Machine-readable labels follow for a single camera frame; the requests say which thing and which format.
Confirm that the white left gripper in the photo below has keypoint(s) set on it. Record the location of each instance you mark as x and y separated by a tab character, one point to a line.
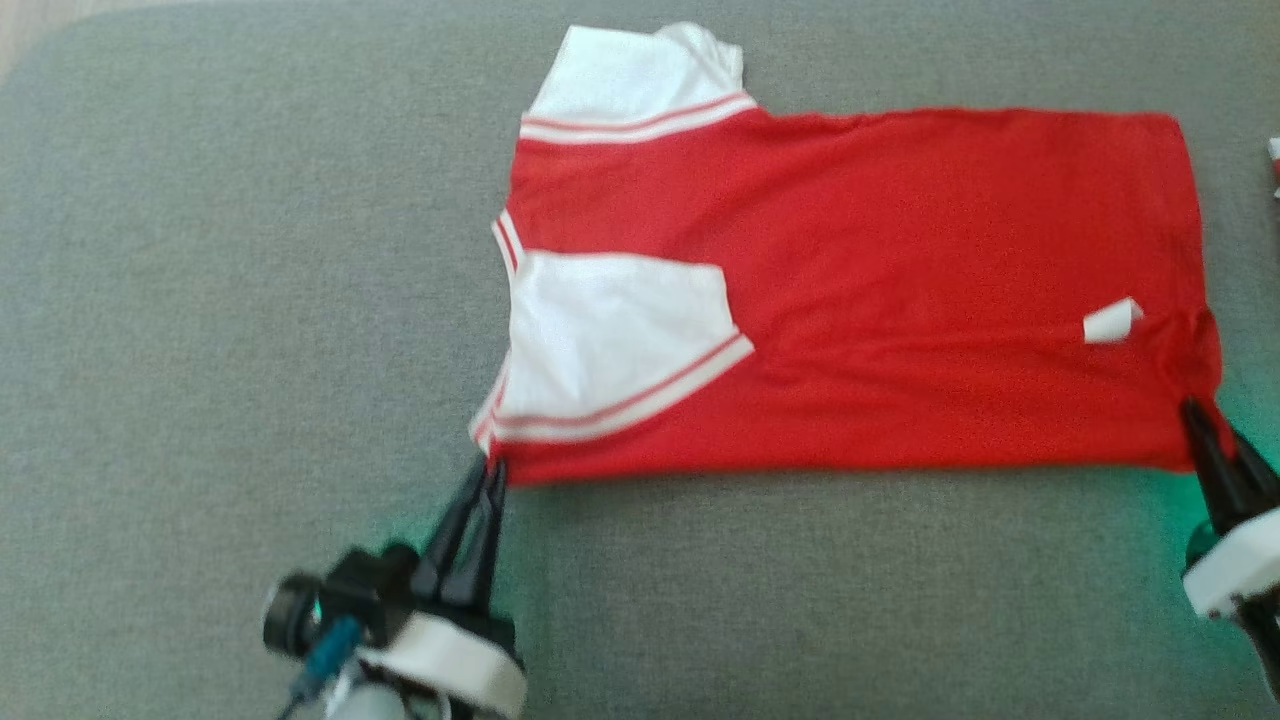
460	660

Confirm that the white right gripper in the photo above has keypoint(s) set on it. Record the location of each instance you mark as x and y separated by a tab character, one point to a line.
1235	565

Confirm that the red garment with white band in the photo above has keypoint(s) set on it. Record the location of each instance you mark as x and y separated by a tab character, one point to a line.
1275	165

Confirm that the red T-shirt with white sleeves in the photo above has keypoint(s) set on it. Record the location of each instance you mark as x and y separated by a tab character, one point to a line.
850	300

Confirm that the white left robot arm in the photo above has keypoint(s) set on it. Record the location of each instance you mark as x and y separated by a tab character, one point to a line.
370	705

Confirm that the large grey sofa seat cushion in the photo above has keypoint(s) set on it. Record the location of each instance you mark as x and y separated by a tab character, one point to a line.
200	300

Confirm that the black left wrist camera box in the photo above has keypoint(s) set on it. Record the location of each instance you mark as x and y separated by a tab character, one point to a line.
365	590

